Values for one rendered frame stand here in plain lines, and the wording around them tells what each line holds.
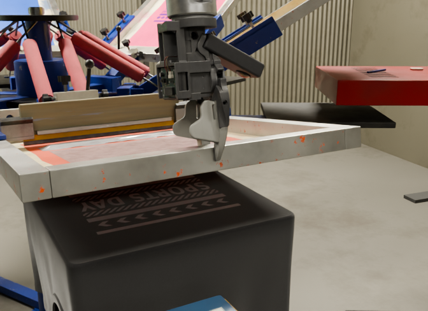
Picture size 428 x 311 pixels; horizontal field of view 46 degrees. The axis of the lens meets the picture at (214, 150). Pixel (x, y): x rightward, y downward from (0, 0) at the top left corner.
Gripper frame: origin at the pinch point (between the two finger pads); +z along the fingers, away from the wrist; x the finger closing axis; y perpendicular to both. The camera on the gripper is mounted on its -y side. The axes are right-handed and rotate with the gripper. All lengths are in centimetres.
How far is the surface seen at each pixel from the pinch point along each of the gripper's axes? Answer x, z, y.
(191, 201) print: -24.7, 14.2, -6.8
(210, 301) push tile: 13.5, 17.5, 9.1
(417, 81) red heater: -53, -5, -109
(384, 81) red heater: -58, -6, -99
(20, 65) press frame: -136, -20, 8
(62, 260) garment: -13.3, 16.8, 22.5
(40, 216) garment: -32.2, 13.4, 22.4
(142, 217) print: -21.6, 14.6, 5.2
